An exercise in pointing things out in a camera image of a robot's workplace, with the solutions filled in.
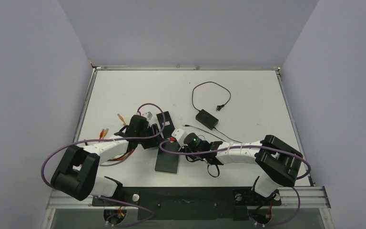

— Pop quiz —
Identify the large black network switch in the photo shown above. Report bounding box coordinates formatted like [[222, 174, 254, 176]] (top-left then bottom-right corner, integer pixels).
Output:
[[154, 142, 180, 174]]

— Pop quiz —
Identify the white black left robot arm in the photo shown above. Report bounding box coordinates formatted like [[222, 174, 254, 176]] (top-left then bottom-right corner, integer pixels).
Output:
[[50, 112, 160, 205]]

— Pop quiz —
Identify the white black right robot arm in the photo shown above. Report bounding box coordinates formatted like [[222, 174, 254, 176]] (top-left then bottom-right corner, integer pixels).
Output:
[[180, 133, 303, 204]]

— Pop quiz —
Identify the black power adapter brick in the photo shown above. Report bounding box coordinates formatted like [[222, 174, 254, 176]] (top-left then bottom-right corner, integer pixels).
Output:
[[195, 109, 219, 130]]

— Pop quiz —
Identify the small black labelled switch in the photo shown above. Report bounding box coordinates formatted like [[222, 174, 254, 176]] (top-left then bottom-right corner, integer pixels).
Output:
[[156, 111, 175, 138]]

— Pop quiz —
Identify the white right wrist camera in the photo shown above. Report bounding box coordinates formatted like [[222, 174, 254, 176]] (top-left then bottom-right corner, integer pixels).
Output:
[[171, 128, 187, 148]]

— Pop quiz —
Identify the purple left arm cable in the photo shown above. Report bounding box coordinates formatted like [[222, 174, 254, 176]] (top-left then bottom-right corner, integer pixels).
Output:
[[41, 103, 166, 189]]

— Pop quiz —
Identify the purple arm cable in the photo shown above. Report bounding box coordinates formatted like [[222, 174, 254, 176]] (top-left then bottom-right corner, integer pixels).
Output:
[[41, 103, 166, 189], [159, 139, 312, 181]]

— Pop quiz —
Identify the black adapter mains cord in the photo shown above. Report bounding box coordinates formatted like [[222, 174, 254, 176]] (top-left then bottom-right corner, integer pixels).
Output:
[[191, 81, 232, 112]]

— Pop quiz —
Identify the black mounting base plate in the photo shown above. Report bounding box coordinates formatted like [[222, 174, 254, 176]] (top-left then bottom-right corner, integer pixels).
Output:
[[91, 187, 282, 221]]

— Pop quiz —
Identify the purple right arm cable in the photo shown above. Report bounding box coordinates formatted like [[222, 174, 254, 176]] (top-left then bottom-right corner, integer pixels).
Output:
[[159, 139, 312, 181]]

